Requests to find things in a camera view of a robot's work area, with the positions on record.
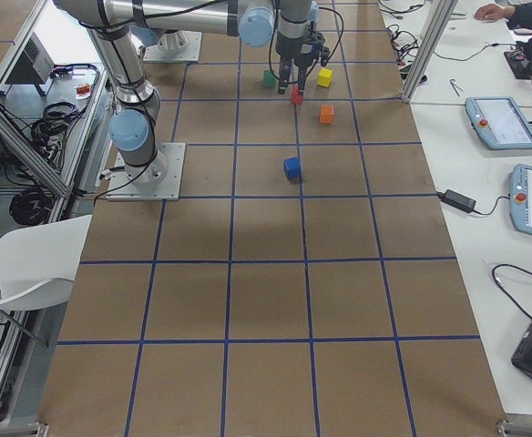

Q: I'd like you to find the black cable coil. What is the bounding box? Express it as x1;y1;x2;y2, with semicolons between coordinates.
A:
9;184;54;228

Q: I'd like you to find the white plastic chair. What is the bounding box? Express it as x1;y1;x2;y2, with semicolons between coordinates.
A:
0;215;92;311

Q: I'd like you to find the yellow wooden block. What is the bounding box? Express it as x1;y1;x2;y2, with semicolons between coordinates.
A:
316;68;333;88

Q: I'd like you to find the aluminium frame post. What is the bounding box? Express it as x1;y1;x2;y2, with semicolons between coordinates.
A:
402;0;457;104

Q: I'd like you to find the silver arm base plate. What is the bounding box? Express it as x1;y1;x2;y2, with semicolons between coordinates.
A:
105;142;186;201

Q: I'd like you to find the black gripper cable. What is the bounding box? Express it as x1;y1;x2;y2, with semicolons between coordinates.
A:
268;4;344;76

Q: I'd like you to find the small orange object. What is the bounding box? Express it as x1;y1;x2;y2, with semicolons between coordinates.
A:
76;83;91;100

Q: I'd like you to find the grey control box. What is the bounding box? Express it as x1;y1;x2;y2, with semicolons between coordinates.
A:
5;33;55;97

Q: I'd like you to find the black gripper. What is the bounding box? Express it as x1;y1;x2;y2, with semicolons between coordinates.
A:
275;31;331;97

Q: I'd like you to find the person hand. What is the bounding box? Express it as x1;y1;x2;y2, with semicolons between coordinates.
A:
474;4;516;22

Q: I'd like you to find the green wooden block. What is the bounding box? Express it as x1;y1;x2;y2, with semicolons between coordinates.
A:
262;69;276;88

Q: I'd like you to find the red wooden block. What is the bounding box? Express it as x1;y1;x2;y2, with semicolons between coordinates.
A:
291;86;303;106

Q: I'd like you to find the orange wooden block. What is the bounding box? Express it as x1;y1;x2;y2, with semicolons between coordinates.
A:
319;105;335;125

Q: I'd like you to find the brown paper table mat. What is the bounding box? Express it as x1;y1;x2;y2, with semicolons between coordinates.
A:
39;1;504;436

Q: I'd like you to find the blue wooden block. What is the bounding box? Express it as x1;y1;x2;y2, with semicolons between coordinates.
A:
282;157;302;180

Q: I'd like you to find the upper teach pendant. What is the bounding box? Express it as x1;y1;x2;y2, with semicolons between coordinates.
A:
465;97;532;150

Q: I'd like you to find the black power adapter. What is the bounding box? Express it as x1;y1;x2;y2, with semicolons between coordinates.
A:
437;189;476;213

